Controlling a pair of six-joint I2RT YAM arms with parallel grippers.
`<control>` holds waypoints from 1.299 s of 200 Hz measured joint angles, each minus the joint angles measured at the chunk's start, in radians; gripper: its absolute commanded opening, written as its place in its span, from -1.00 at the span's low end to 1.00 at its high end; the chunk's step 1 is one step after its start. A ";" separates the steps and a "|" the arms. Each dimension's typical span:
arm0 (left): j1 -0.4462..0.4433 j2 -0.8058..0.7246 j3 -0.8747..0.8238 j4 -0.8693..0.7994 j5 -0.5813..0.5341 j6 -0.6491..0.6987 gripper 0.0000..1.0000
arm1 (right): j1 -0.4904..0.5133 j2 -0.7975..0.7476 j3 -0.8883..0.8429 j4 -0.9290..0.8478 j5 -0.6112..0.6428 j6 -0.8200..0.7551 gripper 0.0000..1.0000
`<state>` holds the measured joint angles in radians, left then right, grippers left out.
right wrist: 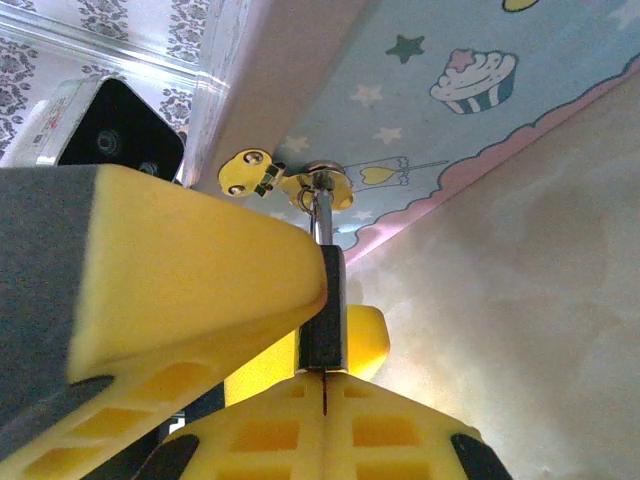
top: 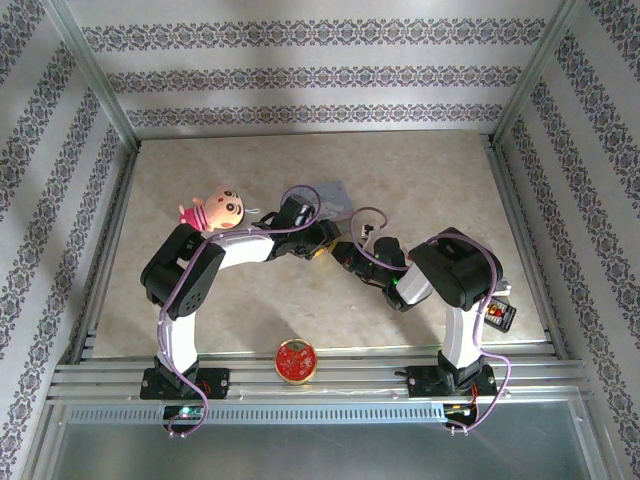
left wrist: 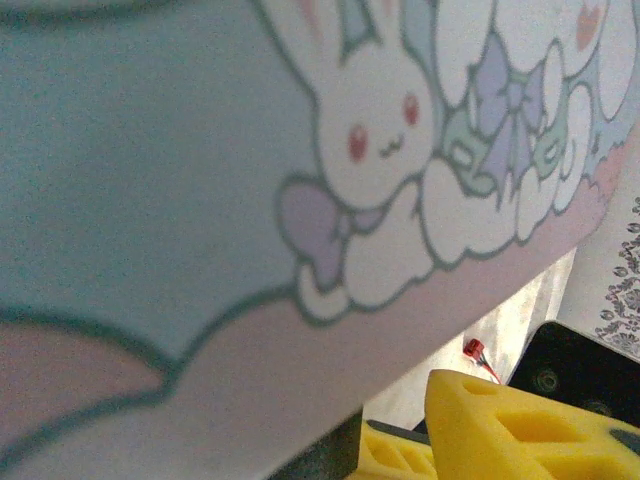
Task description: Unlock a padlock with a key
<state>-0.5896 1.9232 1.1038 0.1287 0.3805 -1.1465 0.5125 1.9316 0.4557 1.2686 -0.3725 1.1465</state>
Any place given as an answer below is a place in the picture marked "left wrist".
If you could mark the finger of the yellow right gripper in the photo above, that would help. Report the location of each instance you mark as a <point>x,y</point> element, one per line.
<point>390,460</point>

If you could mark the blue cartoon dog tin box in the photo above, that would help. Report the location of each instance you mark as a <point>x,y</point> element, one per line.
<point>150,150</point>

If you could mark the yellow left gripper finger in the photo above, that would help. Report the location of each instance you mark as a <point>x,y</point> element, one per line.
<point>500,440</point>

